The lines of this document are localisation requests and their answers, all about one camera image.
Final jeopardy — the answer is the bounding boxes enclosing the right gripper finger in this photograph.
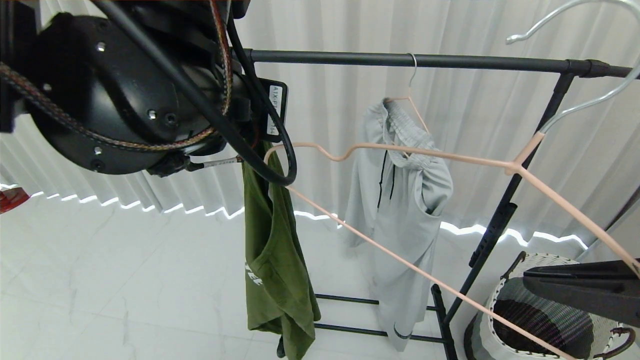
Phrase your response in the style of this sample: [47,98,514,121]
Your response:
[522,276,640,328]
[525,259,640,280]

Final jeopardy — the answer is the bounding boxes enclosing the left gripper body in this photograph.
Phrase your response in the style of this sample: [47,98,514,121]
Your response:
[227,75,289,151]

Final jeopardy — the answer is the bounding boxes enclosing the pink clothes hanger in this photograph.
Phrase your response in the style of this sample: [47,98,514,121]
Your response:
[384,53,431,136]
[263,0,640,360]

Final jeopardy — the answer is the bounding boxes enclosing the green garment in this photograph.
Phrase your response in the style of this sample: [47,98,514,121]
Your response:
[242,141,322,360]

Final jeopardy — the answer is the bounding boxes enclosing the pale grey shorts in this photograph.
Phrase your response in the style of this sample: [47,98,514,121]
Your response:
[342,98,454,352]

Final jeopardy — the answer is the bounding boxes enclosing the white laundry basket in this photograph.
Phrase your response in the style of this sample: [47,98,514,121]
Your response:
[463,251,637,360]

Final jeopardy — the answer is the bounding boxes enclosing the black clothes rack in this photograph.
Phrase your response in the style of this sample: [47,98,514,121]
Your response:
[247,48,640,360]

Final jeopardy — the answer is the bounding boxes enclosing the red and white object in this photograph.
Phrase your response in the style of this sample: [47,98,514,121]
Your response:
[0,186,31,215]

